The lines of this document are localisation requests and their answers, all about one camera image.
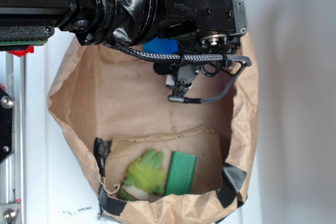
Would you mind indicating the blue rectangular block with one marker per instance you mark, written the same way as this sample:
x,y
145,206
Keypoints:
x,y
161,46

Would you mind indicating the aluminium extrusion rail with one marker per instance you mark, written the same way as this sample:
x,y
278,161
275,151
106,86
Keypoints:
x,y
12,136

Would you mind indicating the green plush toy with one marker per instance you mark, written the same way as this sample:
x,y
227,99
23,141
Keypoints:
x,y
145,176

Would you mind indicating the green rectangular block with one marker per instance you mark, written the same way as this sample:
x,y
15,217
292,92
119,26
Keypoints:
x,y
181,172

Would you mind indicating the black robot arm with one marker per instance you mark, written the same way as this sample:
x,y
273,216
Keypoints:
x,y
113,23

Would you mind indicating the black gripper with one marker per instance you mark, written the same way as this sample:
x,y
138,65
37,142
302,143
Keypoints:
x,y
204,26

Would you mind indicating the brown paper bag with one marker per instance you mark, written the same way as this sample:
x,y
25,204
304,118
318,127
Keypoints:
x,y
113,107

